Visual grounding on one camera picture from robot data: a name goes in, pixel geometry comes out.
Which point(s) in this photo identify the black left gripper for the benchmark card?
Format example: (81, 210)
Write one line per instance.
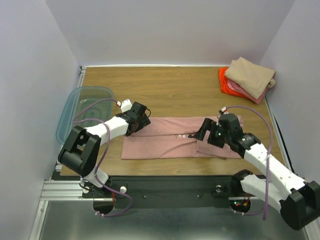
(143, 122)

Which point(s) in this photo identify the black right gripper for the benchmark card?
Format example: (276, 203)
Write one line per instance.
(210, 133)

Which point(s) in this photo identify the pink printed t-shirt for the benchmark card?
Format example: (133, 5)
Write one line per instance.
(168, 138)

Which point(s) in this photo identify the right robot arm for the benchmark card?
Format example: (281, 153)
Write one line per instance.
(297, 200)

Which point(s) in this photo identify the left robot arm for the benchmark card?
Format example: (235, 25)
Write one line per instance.
(81, 148)

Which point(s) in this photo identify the folded orange t-shirt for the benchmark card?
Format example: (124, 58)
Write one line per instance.
(223, 81)

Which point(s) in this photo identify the folded pink t-shirt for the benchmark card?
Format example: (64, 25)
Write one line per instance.
(235, 87)

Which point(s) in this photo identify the clear teal plastic bin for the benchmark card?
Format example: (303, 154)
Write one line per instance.
(86, 102)

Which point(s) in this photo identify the folded beige t-shirt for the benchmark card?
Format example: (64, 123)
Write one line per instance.
(251, 77)

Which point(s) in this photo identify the cream cloth piece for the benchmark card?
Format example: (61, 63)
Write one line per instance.
(271, 83)

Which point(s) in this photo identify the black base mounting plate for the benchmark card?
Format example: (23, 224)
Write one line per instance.
(164, 192)

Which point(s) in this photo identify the aluminium frame rail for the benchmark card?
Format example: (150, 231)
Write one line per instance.
(61, 190)

